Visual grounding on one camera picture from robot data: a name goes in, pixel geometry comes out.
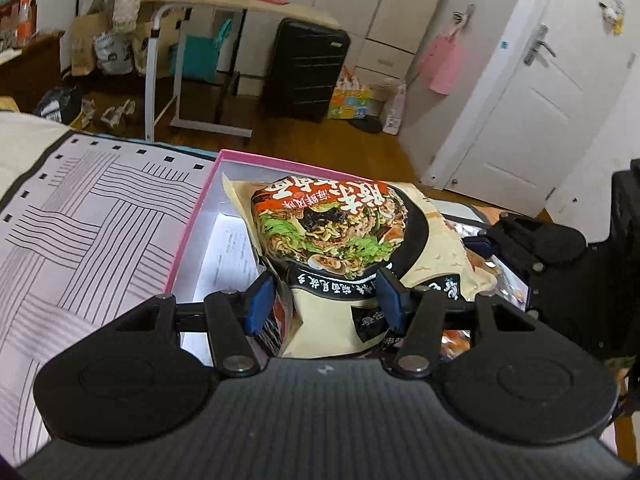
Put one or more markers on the pink paper bag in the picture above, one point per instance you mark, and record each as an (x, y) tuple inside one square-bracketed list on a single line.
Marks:
[(442, 65)]

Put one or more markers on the beige noodle packet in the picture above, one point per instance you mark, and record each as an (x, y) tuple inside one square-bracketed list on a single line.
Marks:
[(325, 225)]

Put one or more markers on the cream bed cover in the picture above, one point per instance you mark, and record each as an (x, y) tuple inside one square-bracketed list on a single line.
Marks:
[(25, 145)]

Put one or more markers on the black suitcase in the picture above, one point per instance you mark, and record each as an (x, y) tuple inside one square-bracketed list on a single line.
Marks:
[(305, 70)]

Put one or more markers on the white wardrobe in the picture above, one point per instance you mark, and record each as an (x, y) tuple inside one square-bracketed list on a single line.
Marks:
[(350, 5)]

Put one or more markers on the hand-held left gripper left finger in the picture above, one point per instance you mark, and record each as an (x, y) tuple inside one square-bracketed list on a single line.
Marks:
[(261, 305)]

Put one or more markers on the wall hook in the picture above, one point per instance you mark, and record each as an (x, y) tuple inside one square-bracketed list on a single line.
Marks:
[(465, 14)]

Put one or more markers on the dark printed snack packet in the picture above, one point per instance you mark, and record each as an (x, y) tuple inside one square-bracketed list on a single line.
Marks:
[(280, 325)]

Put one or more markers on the black bag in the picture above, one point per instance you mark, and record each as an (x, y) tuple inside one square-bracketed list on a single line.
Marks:
[(57, 102)]

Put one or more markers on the white paper sheet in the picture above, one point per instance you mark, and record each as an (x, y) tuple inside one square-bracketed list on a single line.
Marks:
[(225, 255)]

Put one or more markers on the orange bottle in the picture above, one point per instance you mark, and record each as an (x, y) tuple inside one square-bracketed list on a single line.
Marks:
[(26, 20)]

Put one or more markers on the white door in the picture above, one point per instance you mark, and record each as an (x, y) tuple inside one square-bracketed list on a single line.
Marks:
[(540, 125)]

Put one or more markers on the colourful carton on floor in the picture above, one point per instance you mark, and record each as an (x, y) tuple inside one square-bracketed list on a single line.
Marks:
[(352, 100)]

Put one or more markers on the pink cardboard box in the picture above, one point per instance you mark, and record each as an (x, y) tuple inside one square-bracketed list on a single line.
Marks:
[(197, 215)]

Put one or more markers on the white plastic bag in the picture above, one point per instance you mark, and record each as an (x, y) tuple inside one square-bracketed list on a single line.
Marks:
[(394, 110)]

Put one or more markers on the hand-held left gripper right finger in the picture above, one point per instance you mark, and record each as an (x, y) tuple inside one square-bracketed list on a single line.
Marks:
[(392, 302)]

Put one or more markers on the white cabinet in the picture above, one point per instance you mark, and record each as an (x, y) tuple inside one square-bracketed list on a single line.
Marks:
[(465, 110)]

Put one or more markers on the black round floor object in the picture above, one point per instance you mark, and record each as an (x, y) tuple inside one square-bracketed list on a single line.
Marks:
[(366, 125)]

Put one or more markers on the white slipper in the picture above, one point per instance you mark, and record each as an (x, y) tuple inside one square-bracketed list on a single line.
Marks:
[(87, 110), (119, 114)]

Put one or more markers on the plush toy door hanger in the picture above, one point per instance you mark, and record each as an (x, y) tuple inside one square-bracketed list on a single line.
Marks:
[(610, 7)]

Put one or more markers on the wooden nightstand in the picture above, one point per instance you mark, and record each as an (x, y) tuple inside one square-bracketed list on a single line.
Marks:
[(30, 70)]

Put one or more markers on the teal bag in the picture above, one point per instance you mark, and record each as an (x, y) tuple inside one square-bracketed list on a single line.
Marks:
[(197, 57)]

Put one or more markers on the line patterned bed sheet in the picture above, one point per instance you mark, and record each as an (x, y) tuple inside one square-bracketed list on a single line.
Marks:
[(100, 220)]

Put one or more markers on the brown paper bag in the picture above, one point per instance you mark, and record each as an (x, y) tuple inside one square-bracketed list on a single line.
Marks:
[(85, 45), (162, 40)]

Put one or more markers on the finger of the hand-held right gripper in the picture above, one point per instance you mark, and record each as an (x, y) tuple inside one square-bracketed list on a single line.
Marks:
[(540, 242)]

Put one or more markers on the white printed bag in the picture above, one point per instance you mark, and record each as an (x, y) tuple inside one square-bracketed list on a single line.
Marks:
[(112, 55)]

